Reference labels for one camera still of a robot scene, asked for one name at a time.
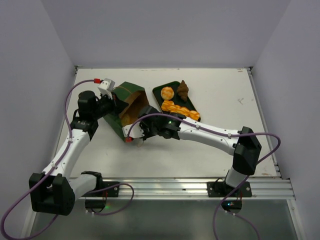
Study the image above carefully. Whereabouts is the green brown paper bag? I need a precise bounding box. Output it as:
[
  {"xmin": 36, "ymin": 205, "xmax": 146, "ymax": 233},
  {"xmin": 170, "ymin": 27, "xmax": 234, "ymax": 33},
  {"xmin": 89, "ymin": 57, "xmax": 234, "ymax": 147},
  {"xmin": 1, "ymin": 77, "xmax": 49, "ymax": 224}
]
[{"xmin": 103, "ymin": 81, "xmax": 149, "ymax": 142}]

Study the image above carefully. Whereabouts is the orange twisted fake bread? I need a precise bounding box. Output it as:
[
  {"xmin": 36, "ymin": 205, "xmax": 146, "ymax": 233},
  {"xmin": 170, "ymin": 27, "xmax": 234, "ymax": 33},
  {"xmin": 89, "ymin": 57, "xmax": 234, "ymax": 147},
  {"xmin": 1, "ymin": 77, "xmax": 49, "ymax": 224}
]
[{"xmin": 161, "ymin": 100, "xmax": 200, "ymax": 121}]

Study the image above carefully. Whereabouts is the brown fake croissant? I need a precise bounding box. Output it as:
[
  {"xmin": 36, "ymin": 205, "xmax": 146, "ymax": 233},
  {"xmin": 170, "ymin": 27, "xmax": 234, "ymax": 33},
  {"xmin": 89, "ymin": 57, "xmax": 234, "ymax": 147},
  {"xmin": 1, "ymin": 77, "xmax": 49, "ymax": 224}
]
[{"xmin": 176, "ymin": 80, "xmax": 189, "ymax": 102}]

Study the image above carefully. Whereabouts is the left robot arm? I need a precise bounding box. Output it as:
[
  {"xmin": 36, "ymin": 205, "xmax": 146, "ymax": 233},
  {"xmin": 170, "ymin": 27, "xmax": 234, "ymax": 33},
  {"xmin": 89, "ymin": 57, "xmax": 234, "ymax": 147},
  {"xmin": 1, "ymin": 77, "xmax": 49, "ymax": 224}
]
[{"xmin": 29, "ymin": 90, "xmax": 120, "ymax": 216}]

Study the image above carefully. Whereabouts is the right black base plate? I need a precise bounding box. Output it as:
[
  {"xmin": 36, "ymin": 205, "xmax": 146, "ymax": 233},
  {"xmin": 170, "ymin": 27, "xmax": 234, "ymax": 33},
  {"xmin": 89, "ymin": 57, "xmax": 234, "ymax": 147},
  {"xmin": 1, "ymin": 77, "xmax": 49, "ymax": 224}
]
[{"xmin": 206, "ymin": 178, "xmax": 253, "ymax": 198}]

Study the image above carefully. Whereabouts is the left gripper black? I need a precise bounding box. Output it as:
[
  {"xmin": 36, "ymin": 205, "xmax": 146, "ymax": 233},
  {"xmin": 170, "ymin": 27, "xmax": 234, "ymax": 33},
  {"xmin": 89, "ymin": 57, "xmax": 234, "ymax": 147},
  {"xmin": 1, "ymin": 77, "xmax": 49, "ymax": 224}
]
[{"xmin": 92, "ymin": 90, "xmax": 129, "ymax": 120}]

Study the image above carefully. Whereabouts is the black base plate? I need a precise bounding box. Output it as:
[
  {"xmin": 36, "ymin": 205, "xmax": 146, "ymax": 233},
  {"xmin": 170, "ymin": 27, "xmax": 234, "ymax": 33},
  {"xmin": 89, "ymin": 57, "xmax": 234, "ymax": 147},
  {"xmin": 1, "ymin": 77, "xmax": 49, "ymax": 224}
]
[
  {"xmin": 206, "ymin": 178, "xmax": 253, "ymax": 198},
  {"xmin": 84, "ymin": 181, "xmax": 120, "ymax": 198}
]

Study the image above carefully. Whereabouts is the dark green tray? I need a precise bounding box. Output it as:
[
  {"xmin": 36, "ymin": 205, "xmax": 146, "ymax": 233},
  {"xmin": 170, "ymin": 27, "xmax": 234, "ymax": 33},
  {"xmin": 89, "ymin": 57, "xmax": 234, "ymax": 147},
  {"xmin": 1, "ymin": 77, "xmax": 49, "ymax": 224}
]
[{"xmin": 152, "ymin": 81, "xmax": 198, "ymax": 114}]

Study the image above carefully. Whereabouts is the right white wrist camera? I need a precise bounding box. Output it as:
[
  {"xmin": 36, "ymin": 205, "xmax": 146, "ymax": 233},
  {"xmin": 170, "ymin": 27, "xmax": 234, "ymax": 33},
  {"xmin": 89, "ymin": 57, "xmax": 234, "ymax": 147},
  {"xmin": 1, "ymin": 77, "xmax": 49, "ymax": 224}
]
[{"xmin": 122, "ymin": 121, "xmax": 145, "ymax": 143}]

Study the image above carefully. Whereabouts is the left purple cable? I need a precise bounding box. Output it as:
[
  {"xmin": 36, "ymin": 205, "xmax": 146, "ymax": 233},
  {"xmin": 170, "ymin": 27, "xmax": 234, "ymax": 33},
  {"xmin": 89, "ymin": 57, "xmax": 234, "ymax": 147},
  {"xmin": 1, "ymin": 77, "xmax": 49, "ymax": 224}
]
[{"xmin": 0, "ymin": 78, "xmax": 135, "ymax": 240}]

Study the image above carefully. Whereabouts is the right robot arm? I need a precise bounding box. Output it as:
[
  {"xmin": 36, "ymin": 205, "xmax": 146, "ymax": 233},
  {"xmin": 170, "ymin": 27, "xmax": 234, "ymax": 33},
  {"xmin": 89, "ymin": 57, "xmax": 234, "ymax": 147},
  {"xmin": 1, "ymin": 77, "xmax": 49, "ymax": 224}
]
[{"xmin": 138, "ymin": 106, "xmax": 262, "ymax": 197}]

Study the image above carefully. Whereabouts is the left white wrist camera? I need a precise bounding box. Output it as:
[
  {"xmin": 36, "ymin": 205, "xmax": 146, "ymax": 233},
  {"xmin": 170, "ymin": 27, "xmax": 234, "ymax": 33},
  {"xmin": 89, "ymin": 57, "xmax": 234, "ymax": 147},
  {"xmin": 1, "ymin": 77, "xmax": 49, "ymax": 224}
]
[{"xmin": 98, "ymin": 78, "xmax": 115, "ymax": 99}]

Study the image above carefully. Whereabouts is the round yellow fake bun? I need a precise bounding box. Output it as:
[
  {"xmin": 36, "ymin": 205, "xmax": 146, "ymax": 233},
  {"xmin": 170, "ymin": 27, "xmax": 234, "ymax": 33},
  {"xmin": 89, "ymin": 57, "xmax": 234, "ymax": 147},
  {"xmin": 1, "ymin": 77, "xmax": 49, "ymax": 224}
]
[{"xmin": 160, "ymin": 86, "xmax": 175, "ymax": 101}]

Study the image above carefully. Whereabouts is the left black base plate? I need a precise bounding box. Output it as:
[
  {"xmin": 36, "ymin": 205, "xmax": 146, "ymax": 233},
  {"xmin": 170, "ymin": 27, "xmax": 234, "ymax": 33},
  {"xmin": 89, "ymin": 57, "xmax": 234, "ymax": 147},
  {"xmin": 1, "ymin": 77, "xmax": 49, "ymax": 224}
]
[{"xmin": 84, "ymin": 181, "xmax": 120, "ymax": 198}]

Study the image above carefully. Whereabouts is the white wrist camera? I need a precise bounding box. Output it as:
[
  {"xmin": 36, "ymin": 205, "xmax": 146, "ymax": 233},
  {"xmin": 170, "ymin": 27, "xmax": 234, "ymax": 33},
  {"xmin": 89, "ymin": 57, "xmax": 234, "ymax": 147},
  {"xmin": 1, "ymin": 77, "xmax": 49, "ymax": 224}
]
[
  {"xmin": 98, "ymin": 78, "xmax": 115, "ymax": 99},
  {"xmin": 122, "ymin": 121, "xmax": 145, "ymax": 143}
]

